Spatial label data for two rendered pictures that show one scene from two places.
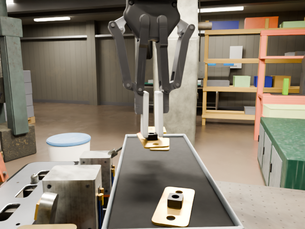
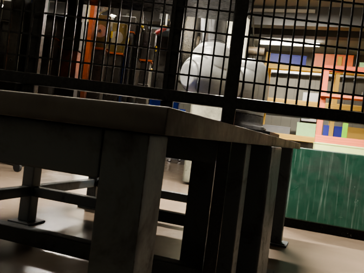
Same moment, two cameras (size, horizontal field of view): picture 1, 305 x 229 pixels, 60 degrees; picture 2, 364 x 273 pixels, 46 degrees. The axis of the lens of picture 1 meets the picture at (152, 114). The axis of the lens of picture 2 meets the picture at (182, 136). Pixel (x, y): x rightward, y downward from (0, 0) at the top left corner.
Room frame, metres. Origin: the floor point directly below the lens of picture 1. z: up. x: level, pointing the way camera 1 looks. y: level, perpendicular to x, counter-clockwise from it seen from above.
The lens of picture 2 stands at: (-1.84, -0.30, 0.66)
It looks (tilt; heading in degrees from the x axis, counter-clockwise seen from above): 0 degrees down; 3
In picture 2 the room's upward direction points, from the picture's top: 7 degrees clockwise
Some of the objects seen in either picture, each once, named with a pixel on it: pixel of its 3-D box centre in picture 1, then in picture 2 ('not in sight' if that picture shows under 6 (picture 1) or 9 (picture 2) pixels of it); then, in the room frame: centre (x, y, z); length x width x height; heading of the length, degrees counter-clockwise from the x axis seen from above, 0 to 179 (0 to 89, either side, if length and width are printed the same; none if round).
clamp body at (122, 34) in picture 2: not in sight; (116, 71); (-0.11, 0.10, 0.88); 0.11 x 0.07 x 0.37; 92
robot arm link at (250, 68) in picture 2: not in sight; (247, 86); (-0.08, -0.43, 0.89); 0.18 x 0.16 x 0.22; 130
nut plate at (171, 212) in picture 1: (175, 201); not in sight; (0.28, -0.03, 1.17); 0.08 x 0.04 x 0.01; 166
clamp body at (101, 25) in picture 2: not in sight; (101, 66); (-0.29, 0.12, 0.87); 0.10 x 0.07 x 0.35; 92
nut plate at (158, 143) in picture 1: (151, 136); not in sight; (0.41, 0.00, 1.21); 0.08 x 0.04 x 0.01; 11
